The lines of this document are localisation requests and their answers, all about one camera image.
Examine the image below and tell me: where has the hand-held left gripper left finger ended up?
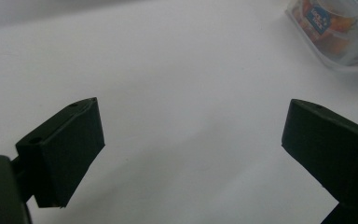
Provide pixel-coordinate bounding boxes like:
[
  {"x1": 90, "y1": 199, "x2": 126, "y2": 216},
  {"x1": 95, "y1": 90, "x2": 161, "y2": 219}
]
[{"x1": 15, "y1": 96, "x2": 106, "y2": 209}]

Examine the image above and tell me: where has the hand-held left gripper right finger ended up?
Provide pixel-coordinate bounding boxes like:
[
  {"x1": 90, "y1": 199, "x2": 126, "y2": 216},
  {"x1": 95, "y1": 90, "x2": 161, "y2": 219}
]
[{"x1": 281, "y1": 98, "x2": 358, "y2": 210}]

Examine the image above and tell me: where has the clear plastic food container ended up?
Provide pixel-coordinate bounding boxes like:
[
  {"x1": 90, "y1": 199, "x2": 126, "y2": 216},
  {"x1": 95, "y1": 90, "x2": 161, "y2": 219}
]
[{"x1": 284, "y1": 0, "x2": 358, "y2": 73}]

